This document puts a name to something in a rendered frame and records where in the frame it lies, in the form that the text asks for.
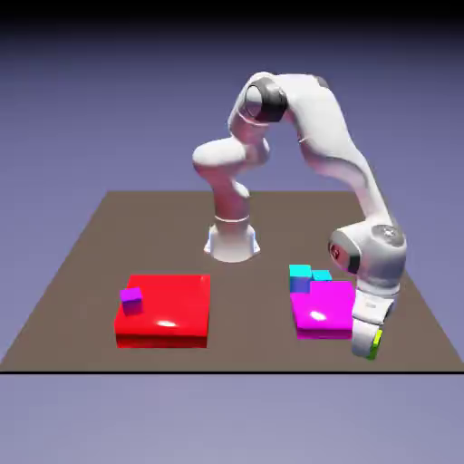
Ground small green cube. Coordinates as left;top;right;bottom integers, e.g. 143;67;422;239
366;328;384;361

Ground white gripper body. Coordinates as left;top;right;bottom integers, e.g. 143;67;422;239
350;317;382;359

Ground large red box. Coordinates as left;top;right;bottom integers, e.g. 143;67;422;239
113;274;212;350

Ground large magenta box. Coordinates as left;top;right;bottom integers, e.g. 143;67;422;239
290;280;357;341

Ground small purple cube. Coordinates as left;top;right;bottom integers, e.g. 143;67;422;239
119;286;143;316

